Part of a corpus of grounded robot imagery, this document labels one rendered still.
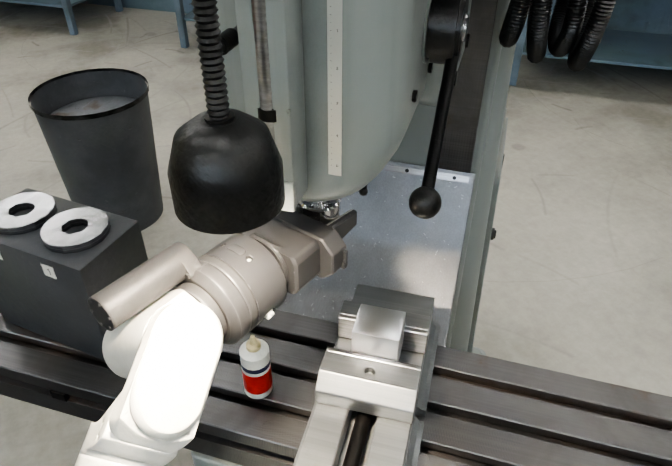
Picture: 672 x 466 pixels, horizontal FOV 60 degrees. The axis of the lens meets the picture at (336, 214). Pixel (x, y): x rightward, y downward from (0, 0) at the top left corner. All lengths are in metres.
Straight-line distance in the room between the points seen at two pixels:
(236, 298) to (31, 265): 0.42
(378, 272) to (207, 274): 0.55
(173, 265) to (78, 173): 2.10
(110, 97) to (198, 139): 2.54
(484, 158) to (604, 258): 1.79
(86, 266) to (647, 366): 1.97
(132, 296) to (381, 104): 0.27
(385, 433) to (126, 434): 0.35
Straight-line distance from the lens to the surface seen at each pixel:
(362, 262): 1.06
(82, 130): 2.50
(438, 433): 0.84
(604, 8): 0.72
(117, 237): 0.87
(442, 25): 0.56
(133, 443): 0.50
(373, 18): 0.46
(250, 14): 0.44
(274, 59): 0.45
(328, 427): 0.75
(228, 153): 0.34
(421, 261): 1.05
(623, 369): 2.33
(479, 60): 0.94
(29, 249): 0.89
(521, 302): 2.43
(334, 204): 0.64
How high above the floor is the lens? 1.64
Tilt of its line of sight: 36 degrees down
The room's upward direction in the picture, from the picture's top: straight up
